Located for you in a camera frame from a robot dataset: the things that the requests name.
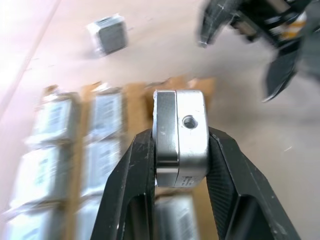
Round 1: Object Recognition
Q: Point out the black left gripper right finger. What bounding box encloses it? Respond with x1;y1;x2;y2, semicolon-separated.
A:
205;126;301;240

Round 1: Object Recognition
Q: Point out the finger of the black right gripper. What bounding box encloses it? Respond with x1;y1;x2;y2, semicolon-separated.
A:
196;0;241;49
260;42;301;104

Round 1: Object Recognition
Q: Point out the silver square camera module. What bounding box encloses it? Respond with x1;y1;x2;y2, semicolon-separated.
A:
151;88;210;188
74;196;104;240
11;146;74;204
0;206;64;240
80;139;124;196
154;194;201;240
31;92;79;141
87;89;125;139
86;14;130;58

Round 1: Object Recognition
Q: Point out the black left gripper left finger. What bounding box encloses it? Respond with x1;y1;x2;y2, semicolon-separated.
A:
89;130;158;240

